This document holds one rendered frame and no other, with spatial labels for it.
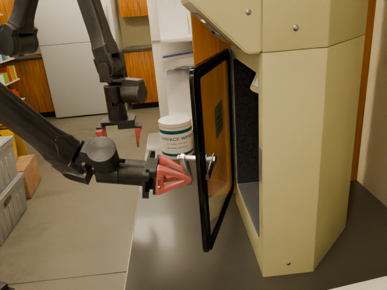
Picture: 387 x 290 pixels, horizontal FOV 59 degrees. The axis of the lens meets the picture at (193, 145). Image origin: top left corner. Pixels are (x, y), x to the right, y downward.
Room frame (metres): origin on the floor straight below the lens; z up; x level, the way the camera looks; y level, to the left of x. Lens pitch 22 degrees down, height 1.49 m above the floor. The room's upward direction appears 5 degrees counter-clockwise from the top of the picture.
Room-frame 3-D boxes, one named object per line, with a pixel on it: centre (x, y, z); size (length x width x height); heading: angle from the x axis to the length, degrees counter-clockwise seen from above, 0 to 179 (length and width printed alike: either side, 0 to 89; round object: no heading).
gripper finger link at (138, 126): (1.03, 0.19, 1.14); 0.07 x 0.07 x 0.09; 2
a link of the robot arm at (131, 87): (1.01, 0.18, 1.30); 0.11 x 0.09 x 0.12; 66
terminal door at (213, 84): (0.74, -0.05, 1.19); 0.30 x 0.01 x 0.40; 161
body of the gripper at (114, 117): (1.03, 0.22, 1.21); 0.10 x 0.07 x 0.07; 92
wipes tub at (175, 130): (1.30, 0.07, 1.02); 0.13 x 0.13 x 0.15
